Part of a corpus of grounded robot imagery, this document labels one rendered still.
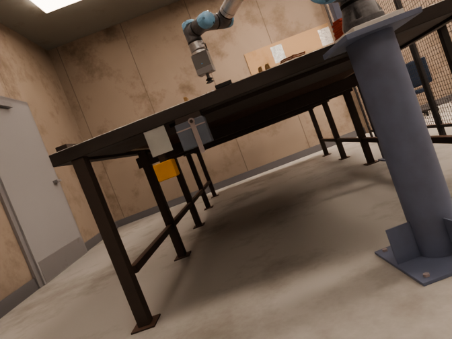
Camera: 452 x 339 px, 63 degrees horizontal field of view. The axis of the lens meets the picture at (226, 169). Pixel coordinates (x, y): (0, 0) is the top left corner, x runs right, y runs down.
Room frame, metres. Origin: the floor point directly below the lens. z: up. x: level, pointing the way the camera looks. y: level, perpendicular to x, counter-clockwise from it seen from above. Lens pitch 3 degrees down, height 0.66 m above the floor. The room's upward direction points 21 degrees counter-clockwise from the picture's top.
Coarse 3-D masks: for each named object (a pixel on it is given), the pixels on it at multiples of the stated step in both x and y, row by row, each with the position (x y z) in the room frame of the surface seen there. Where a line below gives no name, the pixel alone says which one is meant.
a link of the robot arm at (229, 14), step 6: (228, 0) 1.75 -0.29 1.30; (234, 0) 1.73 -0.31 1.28; (240, 0) 1.73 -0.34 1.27; (222, 6) 1.79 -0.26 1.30; (228, 6) 1.76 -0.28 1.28; (234, 6) 1.75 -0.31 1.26; (222, 12) 1.80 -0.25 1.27; (228, 12) 1.78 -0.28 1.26; (234, 12) 1.79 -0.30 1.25; (222, 18) 1.82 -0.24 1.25; (228, 18) 1.81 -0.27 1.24; (222, 24) 1.83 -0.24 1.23; (228, 24) 1.86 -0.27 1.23
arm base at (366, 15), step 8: (352, 0) 1.31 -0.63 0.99; (360, 0) 1.30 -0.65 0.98; (368, 0) 1.30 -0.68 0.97; (344, 8) 1.34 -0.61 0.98; (352, 8) 1.32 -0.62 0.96; (360, 8) 1.30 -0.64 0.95; (368, 8) 1.29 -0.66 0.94; (376, 8) 1.30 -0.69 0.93; (344, 16) 1.35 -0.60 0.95; (352, 16) 1.32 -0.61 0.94; (360, 16) 1.30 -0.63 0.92; (368, 16) 1.29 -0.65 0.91; (376, 16) 1.29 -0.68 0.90; (344, 24) 1.35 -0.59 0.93; (352, 24) 1.32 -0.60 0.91; (360, 24) 1.30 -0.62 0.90; (344, 32) 1.36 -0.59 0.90
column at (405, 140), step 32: (352, 32) 1.23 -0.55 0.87; (384, 32) 1.28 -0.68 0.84; (352, 64) 1.37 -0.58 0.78; (384, 64) 1.28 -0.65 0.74; (384, 96) 1.29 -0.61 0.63; (384, 128) 1.32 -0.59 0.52; (416, 128) 1.28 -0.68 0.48; (416, 160) 1.28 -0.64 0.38; (416, 192) 1.30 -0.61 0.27; (448, 192) 1.30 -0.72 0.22; (416, 224) 1.33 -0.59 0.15; (448, 224) 1.26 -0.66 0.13; (384, 256) 1.47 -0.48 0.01; (416, 256) 1.36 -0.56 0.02; (448, 256) 1.28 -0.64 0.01
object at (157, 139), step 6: (162, 126) 1.66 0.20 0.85; (150, 132) 1.67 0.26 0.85; (156, 132) 1.66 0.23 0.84; (162, 132) 1.66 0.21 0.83; (150, 138) 1.67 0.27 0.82; (156, 138) 1.67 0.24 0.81; (162, 138) 1.66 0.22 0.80; (168, 138) 1.66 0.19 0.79; (150, 144) 1.67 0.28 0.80; (156, 144) 1.67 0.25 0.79; (162, 144) 1.66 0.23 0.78; (168, 144) 1.66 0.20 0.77; (150, 150) 1.67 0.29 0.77; (156, 150) 1.67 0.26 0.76; (162, 150) 1.67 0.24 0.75; (168, 150) 1.66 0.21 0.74
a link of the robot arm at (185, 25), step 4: (188, 20) 1.83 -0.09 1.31; (192, 20) 1.84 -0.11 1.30; (184, 24) 1.84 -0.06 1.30; (188, 24) 1.83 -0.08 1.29; (184, 28) 1.84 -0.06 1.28; (188, 28) 1.82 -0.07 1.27; (184, 32) 1.85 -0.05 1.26; (188, 32) 1.83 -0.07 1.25; (192, 32) 1.81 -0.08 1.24; (188, 36) 1.84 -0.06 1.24; (192, 36) 1.83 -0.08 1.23; (196, 36) 1.83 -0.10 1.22; (200, 36) 1.85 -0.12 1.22; (188, 40) 1.85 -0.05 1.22; (192, 40) 1.83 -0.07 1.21; (188, 44) 1.86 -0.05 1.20
